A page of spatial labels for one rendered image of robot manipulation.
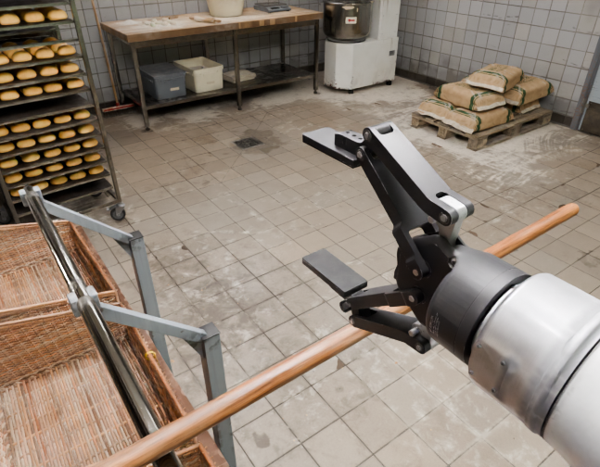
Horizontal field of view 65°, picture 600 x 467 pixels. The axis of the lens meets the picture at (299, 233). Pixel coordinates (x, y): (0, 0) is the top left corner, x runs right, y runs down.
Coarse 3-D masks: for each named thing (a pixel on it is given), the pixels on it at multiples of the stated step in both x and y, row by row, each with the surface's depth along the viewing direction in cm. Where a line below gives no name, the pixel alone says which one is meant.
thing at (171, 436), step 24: (552, 216) 100; (504, 240) 92; (528, 240) 94; (408, 312) 78; (336, 336) 70; (360, 336) 72; (288, 360) 66; (312, 360) 67; (264, 384) 63; (216, 408) 60; (240, 408) 61; (168, 432) 57; (192, 432) 58; (120, 456) 54; (144, 456) 55
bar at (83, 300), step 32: (32, 192) 114; (96, 224) 129; (64, 256) 92; (96, 320) 77; (128, 320) 91; (160, 320) 97; (160, 352) 163; (128, 384) 67; (224, 384) 115; (224, 448) 127
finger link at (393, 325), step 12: (372, 312) 46; (384, 312) 44; (360, 324) 45; (372, 324) 43; (384, 324) 42; (396, 324) 41; (408, 324) 41; (396, 336) 41; (408, 336) 39; (420, 336) 39; (420, 348) 38
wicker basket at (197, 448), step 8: (184, 448) 105; (192, 448) 106; (200, 448) 106; (184, 456) 105; (192, 456) 107; (200, 456) 109; (208, 456) 104; (184, 464) 107; (192, 464) 108; (200, 464) 111; (208, 464) 104
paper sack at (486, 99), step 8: (440, 88) 451; (448, 88) 444; (456, 88) 439; (464, 88) 436; (440, 96) 454; (448, 96) 446; (456, 96) 437; (464, 96) 429; (472, 96) 422; (480, 96) 421; (488, 96) 423; (496, 96) 426; (456, 104) 439; (464, 104) 431; (472, 104) 424; (480, 104) 420; (488, 104) 424; (496, 104) 426; (504, 104) 431
